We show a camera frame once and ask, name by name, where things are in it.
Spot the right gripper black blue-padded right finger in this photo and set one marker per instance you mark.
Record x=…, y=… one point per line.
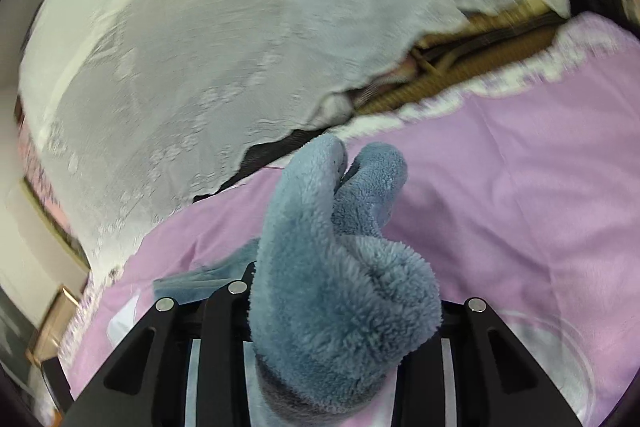
x=475, y=372

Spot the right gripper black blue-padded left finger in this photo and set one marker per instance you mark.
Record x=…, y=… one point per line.
x=144, y=382

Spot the blue fleece garment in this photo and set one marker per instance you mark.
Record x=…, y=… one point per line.
x=334, y=307

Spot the purple bed sheet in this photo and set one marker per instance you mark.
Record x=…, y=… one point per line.
x=531, y=202

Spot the pink patterned cloth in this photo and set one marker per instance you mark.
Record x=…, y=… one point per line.
x=40, y=188

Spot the white lace cover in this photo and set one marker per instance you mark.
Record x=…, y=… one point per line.
x=135, y=106

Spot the brown woven mat stack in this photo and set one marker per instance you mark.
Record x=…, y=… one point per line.
x=437, y=62

